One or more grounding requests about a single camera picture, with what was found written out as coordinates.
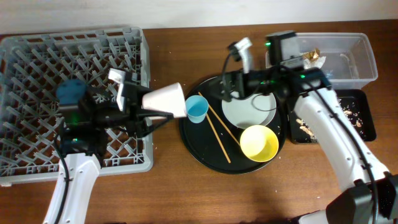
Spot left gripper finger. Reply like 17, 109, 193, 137
141, 112, 174, 137
134, 85, 152, 96

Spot pink cup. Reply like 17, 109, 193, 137
142, 83, 187, 118

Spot grey plate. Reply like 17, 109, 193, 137
221, 93, 277, 129

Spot wooden chopstick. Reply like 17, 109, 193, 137
205, 114, 231, 164
208, 102, 240, 147

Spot blue cup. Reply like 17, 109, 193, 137
185, 95, 209, 124

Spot yellow bowl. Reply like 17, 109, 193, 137
239, 125, 279, 162

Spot gold snack wrapper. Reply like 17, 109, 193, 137
303, 48, 320, 62

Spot food scraps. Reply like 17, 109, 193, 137
295, 106, 366, 142

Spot white napkin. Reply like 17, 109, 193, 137
303, 56, 326, 69

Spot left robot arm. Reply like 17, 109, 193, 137
44, 69, 174, 223

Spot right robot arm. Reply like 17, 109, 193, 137
218, 31, 397, 223

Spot grey dishwasher rack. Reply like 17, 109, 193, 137
1, 27, 151, 187

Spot round black tray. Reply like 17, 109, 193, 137
179, 78, 270, 174

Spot clear plastic bin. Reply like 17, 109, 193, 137
265, 32, 379, 91

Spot black rectangular tray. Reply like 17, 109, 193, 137
287, 89, 377, 144

